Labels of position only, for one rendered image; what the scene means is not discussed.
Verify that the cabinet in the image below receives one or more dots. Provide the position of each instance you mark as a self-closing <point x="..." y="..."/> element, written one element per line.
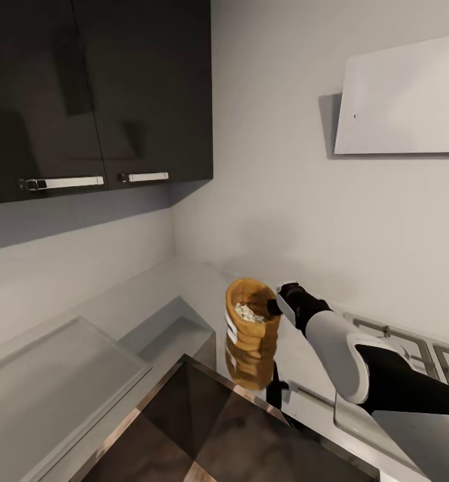
<point x="100" y="95"/>

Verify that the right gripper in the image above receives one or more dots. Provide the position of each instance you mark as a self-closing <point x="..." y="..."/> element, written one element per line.
<point x="273" y="309"/>

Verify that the drop in sink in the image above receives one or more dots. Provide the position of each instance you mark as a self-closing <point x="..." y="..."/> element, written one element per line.
<point x="54" y="390"/>

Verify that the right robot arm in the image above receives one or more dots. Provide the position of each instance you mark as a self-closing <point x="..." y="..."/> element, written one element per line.
<point x="413" y="409"/>

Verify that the popcorn bag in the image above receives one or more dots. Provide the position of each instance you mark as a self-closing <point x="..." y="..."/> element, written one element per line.
<point x="254" y="337"/>

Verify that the range hood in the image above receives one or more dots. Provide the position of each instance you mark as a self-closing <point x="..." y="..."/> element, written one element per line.
<point x="396" y="100"/>

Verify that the burner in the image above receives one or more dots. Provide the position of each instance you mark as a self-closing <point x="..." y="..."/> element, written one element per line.
<point x="425" y="355"/>

